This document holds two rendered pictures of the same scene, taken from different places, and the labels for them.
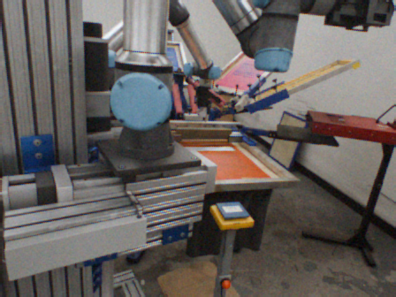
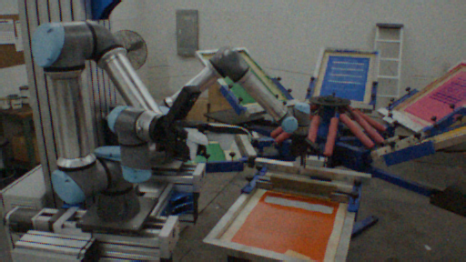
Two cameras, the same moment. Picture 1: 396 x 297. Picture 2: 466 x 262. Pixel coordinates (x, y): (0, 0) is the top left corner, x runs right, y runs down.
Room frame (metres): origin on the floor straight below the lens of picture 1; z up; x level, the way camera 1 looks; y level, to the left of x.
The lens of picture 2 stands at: (0.12, -0.91, 1.93)
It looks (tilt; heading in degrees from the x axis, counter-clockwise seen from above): 18 degrees down; 41
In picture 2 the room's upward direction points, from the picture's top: straight up
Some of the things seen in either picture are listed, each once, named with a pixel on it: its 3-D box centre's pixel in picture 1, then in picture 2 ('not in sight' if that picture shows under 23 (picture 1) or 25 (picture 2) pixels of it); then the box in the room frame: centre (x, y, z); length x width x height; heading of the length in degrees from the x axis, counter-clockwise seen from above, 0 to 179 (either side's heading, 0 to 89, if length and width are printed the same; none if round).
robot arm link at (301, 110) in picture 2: not in sight; (301, 114); (1.75, 0.03, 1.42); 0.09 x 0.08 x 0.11; 135
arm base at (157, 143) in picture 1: (147, 132); (117, 196); (0.75, 0.15, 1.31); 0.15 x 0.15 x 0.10
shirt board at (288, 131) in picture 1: (251, 130); (410, 183); (2.41, -0.39, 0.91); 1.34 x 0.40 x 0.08; 78
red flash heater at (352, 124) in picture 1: (349, 125); not in sight; (2.26, -1.13, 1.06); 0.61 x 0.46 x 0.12; 78
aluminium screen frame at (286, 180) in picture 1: (214, 154); (291, 214); (1.55, -0.07, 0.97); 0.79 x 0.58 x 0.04; 18
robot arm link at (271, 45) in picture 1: (272, 44); (140, 157); (0.67, -0.13, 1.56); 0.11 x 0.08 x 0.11; 7
